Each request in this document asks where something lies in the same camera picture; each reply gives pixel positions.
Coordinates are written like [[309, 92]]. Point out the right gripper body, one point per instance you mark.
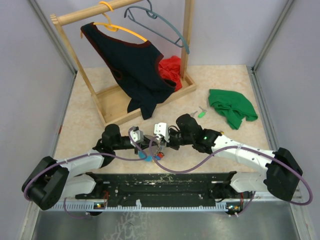
[[176, 139]]

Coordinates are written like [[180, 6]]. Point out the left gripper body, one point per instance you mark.
[[141, 143]]

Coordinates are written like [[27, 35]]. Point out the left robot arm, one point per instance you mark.
[[53, 180]]

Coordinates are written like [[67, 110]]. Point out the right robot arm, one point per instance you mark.
[[276, 171]]

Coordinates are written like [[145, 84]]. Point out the key with green tag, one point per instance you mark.
[[202, 113]]

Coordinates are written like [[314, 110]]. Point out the wooden clothes rack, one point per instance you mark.
[[112, 102]]

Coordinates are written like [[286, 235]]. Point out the green cloth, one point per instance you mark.
[[232, 105]]

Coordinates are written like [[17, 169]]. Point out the red cloth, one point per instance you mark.
[[169, 68]]

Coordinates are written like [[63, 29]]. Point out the navy tank top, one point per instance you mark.
[[135, 68]]

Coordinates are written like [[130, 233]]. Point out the yellow hanger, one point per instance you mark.
[[111, 27]]

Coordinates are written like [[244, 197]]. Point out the blue-grey hanger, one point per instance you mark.
[[147, 18]]

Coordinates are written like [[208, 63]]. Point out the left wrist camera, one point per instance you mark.
[[134, 132]]

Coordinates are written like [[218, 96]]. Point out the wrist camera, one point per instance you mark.
[[161, 130], [134, 132]]

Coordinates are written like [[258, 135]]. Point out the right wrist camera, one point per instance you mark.
[[161, 130]]

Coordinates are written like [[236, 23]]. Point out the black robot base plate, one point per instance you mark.
[[164, 189]]

